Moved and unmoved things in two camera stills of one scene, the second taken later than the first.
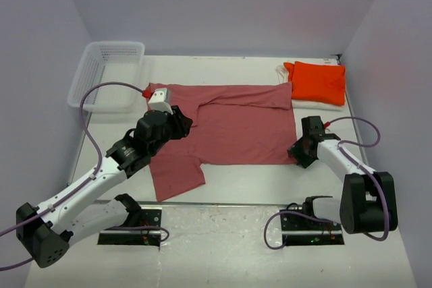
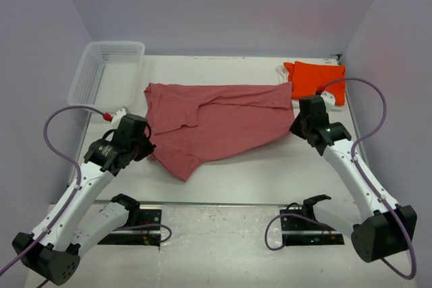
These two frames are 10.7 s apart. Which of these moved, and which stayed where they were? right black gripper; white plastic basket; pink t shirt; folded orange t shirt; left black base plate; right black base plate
Moved: right black gripper; pink t shirt
Stayed: right black base plate; folded orange t shirt; left black base plate; white plastic basket
